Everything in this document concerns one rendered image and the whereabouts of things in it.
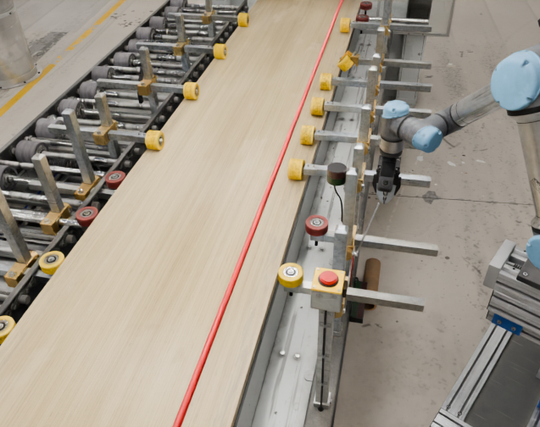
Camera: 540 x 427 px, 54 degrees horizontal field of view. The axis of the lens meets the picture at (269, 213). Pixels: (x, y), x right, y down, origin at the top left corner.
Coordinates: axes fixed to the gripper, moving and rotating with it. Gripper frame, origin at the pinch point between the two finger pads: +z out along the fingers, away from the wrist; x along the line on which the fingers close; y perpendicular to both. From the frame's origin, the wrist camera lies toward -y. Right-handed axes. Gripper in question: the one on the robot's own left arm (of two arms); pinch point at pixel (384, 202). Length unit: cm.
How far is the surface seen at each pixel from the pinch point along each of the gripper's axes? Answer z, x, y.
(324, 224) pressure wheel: 8.2, 19.1, -6.0
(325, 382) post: 16, 9, -62
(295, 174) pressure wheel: 4.1, 34.0, 15.4
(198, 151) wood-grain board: 8, 79, 29
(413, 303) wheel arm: 13.3, -12.8, -30.9
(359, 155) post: -8.1, 10.8, 14.1
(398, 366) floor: 99, -15, 6
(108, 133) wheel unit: 2, 118, 26
